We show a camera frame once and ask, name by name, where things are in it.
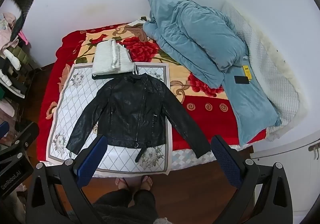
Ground person's foot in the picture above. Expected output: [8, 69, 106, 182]
[114, 177, 129, 191]
[140, 175, 153, 191]

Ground black leather jacket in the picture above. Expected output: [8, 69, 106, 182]
[65, 73, 211, 163]

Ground black phone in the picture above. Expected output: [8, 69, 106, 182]
[234, 76, 250, 85]

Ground person's right foot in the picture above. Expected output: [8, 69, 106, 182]
[140, 175, 153, 191]

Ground white folded fluffy garment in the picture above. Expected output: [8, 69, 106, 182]
[91, 39, 135, 77]

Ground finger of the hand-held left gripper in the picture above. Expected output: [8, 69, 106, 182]
[0, 120, 40, 162]

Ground yellow small box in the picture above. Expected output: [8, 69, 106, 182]
[242, 65, 252, 81]

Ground pale checked bed sheet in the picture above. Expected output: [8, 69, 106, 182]
[40, 145, 254, 168]

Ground blue comforter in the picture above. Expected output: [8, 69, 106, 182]
[142, 0, 282, 147]

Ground person's left foot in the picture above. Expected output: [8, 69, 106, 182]
[114, 177, 129, 191]

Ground dark green folded garment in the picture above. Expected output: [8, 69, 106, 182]
[92, 74, 118, 80]

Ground white quilted floral mat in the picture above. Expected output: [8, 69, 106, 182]
[46, 62, 173, 177]

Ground red floral blanket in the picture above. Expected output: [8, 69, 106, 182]
[36, 21, 267, 167]

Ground white quilted pillow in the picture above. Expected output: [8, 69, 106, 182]
[221, 1, 310, 142]

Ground clothes rack with garments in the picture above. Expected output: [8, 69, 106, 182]
[0, 12, 34, 101]

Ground pink clothes hanger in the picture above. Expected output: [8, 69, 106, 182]
[20, 30, 29, 46]

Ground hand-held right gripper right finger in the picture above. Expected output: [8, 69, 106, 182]
[211, 135, 294, 224]

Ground person's dark trouser legs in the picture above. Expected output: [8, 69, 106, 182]
[92, 188, 159, 224]

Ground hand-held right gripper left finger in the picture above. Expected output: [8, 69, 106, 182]
[25, 135, 108, 224]

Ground white cabinet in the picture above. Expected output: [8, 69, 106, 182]
[250, 131, 320, 224]

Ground metal cabinet handle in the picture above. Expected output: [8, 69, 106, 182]
[308, 143, 320, 160]

